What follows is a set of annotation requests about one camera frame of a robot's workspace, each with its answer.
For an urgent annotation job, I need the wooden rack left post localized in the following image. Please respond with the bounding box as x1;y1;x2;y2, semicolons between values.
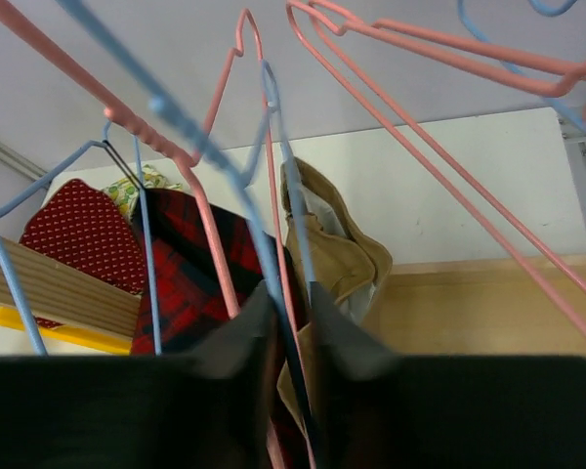
3;239;140;340

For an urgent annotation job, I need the red white polka-dot skirt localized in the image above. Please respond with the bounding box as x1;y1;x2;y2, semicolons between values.
18;178;150;331

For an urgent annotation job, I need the pink hanger with lemon skirt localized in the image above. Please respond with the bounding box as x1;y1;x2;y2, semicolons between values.
0;0;314;469

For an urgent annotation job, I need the yellow plastic tray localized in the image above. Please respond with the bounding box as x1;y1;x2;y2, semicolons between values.
0;307;132;355

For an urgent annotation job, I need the blue hanger with tan skirt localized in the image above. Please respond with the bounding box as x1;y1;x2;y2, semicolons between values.
59;1;322;468

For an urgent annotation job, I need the red black plaid skirt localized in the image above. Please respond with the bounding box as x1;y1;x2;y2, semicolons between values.
129;188;304;469

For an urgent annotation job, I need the lemon print skirt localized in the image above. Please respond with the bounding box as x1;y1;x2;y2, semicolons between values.
102;164;183;220

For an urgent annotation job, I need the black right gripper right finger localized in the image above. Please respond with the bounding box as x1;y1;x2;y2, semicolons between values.
310;283;586;468

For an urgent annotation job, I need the tan brown skirt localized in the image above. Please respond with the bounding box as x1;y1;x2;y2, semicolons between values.
277;157;393;436

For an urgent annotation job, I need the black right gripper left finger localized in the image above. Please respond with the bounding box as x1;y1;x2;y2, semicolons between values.
0;285;276;468

